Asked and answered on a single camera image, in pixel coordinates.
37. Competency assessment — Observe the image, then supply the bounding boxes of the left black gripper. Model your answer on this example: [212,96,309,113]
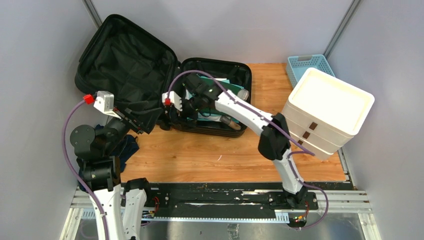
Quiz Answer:
[101,99,163,154]

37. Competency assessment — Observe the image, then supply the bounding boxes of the left aluminium frame post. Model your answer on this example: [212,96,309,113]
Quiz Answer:
[82,0,103,28]

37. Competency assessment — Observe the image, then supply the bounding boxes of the right aluminium frame post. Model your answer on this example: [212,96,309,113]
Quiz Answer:
[323,0,362,59]

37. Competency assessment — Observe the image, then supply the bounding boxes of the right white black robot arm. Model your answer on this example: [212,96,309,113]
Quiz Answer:
[162,70,308,209]

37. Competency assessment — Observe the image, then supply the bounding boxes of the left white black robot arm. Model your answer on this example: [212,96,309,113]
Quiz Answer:
[69,118,153,240]

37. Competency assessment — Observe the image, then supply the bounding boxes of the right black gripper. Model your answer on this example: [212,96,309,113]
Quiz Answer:
[175,94,204,131]

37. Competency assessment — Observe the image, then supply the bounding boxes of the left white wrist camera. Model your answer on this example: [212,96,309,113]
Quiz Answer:
[93,90,121,119]

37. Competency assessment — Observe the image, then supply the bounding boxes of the light teal folded garment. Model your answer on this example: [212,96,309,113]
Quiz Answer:
[185,78,230,122]

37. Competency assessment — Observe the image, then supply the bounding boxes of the aluminium frame post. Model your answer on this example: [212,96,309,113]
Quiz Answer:
[82,0,103,28]
[323,0,362,59]

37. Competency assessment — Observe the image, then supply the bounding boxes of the dark blue cloth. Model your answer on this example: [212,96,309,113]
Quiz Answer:
[76,124,140,193]

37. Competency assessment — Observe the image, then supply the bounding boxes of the light blue plastic basket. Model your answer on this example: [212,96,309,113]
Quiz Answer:
[286,54,335,88]

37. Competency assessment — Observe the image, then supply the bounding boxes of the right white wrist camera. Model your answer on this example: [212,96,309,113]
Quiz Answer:
[162,91,183,112]

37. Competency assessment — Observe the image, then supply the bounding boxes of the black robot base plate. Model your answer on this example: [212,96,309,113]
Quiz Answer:
[144,182,354,220]

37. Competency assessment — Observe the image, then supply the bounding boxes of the black ribbed hard-shell suitcase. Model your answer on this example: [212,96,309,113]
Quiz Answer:
[74,14,253,138]

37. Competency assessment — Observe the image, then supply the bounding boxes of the clear round plastic jar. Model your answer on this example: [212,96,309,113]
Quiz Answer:
[236,88,250,101]

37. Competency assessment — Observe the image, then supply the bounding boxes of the dark green garment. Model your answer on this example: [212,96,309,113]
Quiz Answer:
[200,80,245,116]

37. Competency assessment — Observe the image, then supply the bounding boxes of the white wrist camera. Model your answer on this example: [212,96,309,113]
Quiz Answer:
[93,90,121,119]
[162,91,183,112]

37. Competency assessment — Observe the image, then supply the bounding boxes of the white three-drawer storage unit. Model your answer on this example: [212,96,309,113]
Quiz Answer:
[282,67,375,160]

